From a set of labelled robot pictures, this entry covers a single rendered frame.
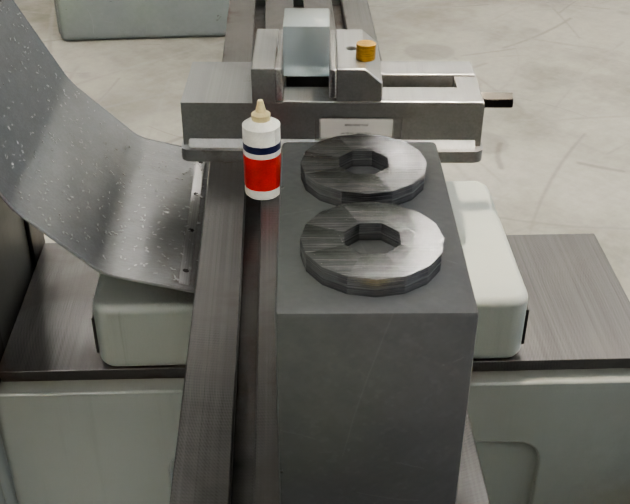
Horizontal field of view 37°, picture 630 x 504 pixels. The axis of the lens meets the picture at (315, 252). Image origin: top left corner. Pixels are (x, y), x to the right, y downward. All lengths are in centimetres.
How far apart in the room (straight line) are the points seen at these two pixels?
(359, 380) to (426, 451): 8
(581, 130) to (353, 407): 282
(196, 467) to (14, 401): 48
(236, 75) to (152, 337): 33
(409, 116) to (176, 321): 35
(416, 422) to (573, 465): 67
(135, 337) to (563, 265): 58
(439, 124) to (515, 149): 209
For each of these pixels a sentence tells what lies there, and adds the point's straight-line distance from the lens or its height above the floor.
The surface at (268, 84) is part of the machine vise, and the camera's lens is 107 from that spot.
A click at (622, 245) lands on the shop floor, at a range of 276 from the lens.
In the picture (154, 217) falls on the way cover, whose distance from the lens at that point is 113.
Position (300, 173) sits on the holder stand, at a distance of 69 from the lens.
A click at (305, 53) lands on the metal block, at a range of 109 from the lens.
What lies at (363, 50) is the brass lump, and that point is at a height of 104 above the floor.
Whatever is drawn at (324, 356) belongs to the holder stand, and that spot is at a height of 107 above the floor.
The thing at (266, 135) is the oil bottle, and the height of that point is 100.
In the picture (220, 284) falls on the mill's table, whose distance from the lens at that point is 90.
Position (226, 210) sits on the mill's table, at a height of 92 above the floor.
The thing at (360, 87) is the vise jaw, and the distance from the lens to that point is 107.
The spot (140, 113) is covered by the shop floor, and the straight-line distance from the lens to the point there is 341.
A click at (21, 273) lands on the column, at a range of 129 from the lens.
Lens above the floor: 144
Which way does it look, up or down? 34 degrees down
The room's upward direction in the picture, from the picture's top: straight up
